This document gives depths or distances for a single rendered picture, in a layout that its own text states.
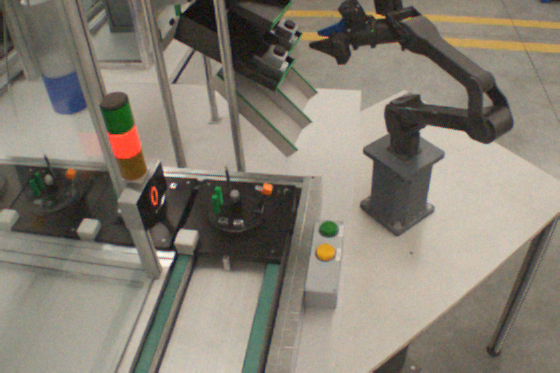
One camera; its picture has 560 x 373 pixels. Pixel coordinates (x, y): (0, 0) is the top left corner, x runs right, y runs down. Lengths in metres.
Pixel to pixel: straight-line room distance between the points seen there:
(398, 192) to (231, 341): 0.52
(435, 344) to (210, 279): 1.21
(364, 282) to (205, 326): 0.38
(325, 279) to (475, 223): 0.48
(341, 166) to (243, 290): 0.54
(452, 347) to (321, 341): 1.11
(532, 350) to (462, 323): 0.30
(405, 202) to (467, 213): 0.22
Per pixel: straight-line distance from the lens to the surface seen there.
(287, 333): 1.04
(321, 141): 1.62
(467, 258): 1.33
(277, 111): 1.42
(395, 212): 1.32
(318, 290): 1.10
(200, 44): 1.27
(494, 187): 1.53
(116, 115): 0.86
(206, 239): 1.21
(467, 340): 2.22
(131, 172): 0.93
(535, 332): 2.33
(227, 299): 1.16
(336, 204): 1.41
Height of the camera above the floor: 1.85
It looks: 39 degrees down
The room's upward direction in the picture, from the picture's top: 5 degrees counter-clockwise
